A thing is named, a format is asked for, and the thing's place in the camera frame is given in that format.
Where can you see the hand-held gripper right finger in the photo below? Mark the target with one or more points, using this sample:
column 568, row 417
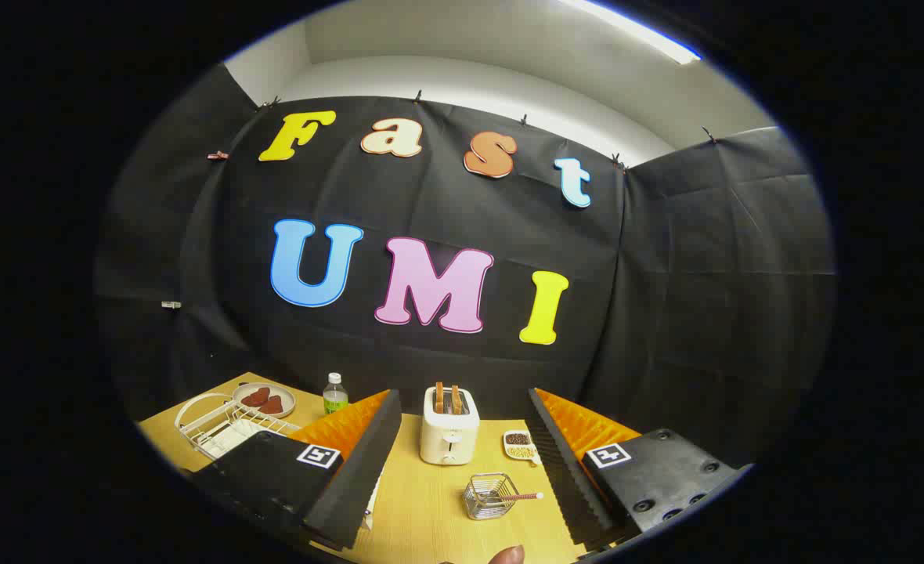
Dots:
column 564, row 478

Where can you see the brown toast slice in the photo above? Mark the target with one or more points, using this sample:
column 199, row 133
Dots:
column 439, row 398
column 456, row 399

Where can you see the black backdrop cloth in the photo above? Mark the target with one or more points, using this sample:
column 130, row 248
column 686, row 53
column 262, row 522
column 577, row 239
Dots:
column 665, row 313

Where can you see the small grey plate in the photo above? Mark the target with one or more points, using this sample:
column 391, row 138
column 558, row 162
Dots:
column 286, row 395

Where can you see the green label drink bottle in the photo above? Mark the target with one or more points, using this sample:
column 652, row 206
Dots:
column 335, row 398

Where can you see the divided white snack dish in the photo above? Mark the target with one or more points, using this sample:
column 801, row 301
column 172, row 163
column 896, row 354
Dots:
column 520, row 446

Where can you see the red meat piece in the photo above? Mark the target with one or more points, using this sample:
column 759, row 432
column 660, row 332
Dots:
column 273, row 405
column 256, row 397

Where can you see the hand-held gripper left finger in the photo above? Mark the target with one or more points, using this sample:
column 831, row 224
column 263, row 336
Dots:
column 356, row 486

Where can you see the white toaster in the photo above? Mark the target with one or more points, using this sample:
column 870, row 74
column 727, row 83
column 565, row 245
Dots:
column 448, row 439

